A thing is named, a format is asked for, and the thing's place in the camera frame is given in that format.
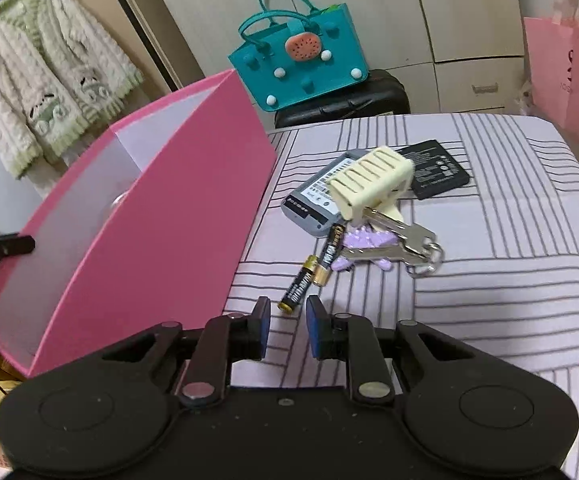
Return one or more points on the beige wardrobe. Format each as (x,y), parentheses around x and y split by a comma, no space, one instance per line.
(444,10)

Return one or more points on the light wood cabinet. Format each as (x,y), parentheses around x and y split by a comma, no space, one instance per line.
(134,35)

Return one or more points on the black clothes rack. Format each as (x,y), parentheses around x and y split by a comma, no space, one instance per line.
(143,22)

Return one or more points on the black phone battery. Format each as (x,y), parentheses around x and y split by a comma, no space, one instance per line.
(439,170)

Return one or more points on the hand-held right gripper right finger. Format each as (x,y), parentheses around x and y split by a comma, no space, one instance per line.
(313,330)

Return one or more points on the cream knitted cardigan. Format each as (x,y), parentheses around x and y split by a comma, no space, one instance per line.
(44,70)

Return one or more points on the cream hair claw clip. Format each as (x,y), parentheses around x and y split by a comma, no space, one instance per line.
(364,185)

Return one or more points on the pink cardboard box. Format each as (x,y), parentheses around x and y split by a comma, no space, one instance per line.
(169,235)

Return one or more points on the black gold battery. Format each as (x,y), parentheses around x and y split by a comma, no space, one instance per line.
(297,287)
(330,255)

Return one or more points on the grey phone battery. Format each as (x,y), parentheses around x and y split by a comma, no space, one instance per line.
(314,200)

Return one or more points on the pink shopping bag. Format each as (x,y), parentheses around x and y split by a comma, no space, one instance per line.
(569,85)

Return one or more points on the clear plastic bag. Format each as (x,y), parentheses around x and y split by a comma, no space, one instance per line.
(525,97)

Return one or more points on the teal felt tote bag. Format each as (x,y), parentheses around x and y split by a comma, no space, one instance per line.
(294,80)

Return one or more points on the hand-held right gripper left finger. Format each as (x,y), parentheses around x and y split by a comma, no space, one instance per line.
(264,330)

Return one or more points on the black suitcase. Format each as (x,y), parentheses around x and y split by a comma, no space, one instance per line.
(369,100)

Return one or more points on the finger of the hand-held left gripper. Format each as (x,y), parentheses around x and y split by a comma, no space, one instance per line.
(9,245)

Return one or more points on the striped tablecloth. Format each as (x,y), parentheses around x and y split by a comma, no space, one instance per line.
(519,260)

